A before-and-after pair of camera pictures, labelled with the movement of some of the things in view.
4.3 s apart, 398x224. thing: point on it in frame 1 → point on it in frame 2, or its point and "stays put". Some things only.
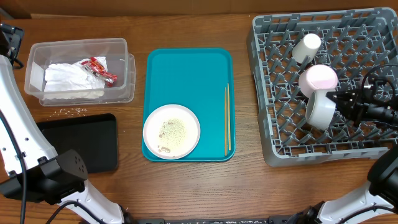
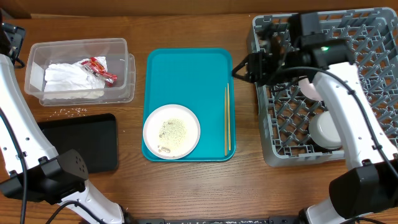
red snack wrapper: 94,66 stays put
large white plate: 171,131 stays put
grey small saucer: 320,107 → 323,131
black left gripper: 13,35 stays put
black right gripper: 357,104 → 255,70
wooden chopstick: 229,118 stays put
